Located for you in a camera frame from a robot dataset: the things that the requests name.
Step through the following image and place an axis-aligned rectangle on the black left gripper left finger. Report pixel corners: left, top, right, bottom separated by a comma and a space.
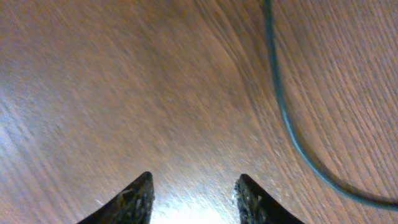
78, 171, 155, 224

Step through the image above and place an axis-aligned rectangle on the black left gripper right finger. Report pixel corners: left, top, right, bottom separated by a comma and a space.
234, 174, 303, 224

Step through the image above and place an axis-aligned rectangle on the black USB cable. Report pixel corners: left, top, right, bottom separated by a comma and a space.
261, 0, 398, 211

